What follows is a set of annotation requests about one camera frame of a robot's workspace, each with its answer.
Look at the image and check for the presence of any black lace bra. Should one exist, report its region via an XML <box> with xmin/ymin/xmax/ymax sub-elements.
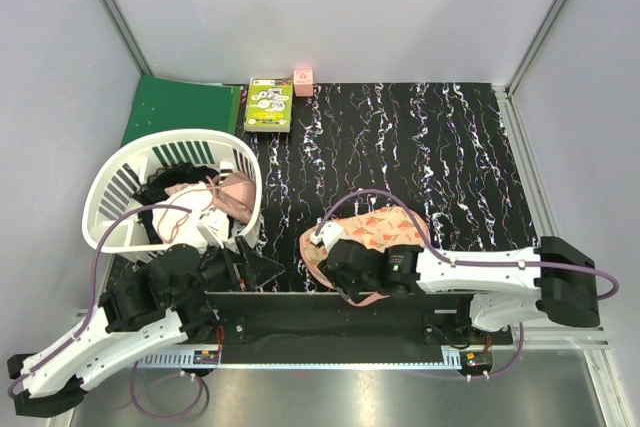
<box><xmin>135</xmin><ymin>161</ymin><xmax>221</xmax><ymax>243</ymax></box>

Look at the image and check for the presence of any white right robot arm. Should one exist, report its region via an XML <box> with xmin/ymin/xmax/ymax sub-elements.
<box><xmin>311</xmin><ymin>233</ymin><xmax>600</xmax><ymax>344</ymax></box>

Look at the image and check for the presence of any green card box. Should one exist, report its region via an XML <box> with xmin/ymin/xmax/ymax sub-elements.
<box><xmin>244</xmin><ymin>78</ymin><xmax>293</xmax><ymax>133</ymax></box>

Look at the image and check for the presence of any white slotted cable duct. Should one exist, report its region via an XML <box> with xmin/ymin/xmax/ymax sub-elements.
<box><xmin>138</xmin><ymin>349</ymin><xmax>221</xmax><ymax>369</ymax></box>

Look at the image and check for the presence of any small pink box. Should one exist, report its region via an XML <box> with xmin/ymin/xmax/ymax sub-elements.
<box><xmin>293</xmin><ymin>69</ymin><xmax>314</xmax><ymax>97</ymax></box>

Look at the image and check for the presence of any pink mesh bra laundry bag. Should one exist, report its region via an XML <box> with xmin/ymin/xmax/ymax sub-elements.
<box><xmin>299</xmin><ymin>206</ymin><xmax>431</xmax><ymax>291</ymax></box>

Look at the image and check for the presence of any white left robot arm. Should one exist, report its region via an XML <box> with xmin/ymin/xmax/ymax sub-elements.
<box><xmin>7</xmin><ymin>237</ymin><xmax>285</xmax><ymax>418</ymax></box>

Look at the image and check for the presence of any black patterned table mat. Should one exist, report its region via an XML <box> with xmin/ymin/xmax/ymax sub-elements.
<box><xmin>237</xmin><ymin>82</ymin><xmax>536</xmax><ymax>292</ymax></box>

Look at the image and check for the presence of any white bra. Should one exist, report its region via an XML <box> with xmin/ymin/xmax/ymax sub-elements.
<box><xmin>152</xmin><ymin>202</ymin><xmax>210</xmax><ymax>249</ymax></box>

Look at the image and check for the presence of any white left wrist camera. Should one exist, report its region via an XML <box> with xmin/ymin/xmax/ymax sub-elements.
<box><xmin>197</xmin><ymin>210</ymin><xmax>230</xmax><ymax>247</ymax></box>

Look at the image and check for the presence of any white plastic laundry basket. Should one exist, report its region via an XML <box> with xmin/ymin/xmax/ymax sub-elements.
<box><xmin>82</xmin><ymin>129</ymin><xmax>263</xmax><ymax>262</ymax></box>

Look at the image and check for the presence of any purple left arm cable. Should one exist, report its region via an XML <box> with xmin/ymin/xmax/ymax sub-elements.
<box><xmin>6</xmin><ymin>204</ymin><xmax>211</xmax><ymax>421</ymax></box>

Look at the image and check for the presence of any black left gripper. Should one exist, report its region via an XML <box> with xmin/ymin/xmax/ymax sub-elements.
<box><xmin>168</xmin><ymin>235</ymin><xmax>285</xmax><ymax>306</ymax></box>

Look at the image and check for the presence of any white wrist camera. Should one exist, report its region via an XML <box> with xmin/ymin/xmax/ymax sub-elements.
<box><xmin>310</xmin><ymin>221</ymin><xmax>349</xmax><ymax>251</ymax></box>
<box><xmin>197</xmin><ymin>210</ymin><xmax>230</xmax><ymax>247</ymax></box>

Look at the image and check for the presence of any green cutting mat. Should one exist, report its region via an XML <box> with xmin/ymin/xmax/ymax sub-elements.
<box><xmin>121</xmin><ymin>75</ymin><xmax>242</xmax><ymax>146</ymax></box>

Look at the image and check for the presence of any pink satin bra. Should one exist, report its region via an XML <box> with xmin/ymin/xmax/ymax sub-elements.
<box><xmin>166</xmin><ymin>172</ymin><xmax>256</xmax><ymax>224</ymax></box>

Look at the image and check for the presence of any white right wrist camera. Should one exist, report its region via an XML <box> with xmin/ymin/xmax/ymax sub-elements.
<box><xmin>310</xmin><ymin>221</ymin><xmax>349</xmax><ymax>251</ymax></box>

